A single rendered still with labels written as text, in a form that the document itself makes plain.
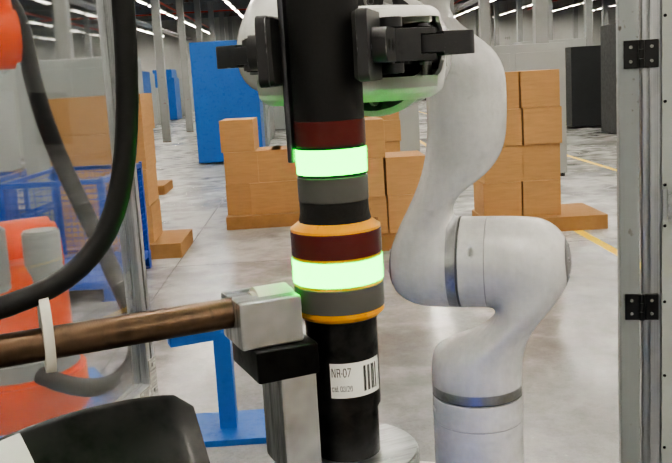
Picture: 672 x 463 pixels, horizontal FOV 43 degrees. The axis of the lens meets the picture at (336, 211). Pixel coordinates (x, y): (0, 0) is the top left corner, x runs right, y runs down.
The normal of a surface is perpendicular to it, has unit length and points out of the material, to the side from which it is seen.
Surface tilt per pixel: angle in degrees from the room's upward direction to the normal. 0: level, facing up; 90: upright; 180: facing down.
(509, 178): 90
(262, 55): 91
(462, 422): 90
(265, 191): 90
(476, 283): 104
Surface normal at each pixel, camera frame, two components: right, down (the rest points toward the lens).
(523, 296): -0.42, 0.20
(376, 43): -0.19, 0.18
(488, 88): 0.41, 0.17
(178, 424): 0.45, -0.72
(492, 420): 0.17, 0.14
